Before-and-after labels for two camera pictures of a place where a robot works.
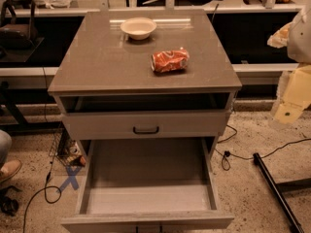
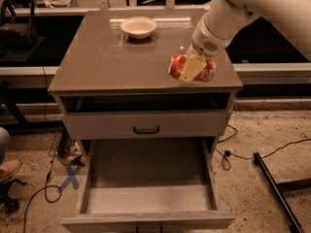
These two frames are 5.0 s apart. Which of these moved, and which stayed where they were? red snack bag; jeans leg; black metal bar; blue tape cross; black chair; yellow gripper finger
Moved: yellow gripper finger; red snack bag
Stayed: jeans leg; black metal bar; black chair; blue tape cross
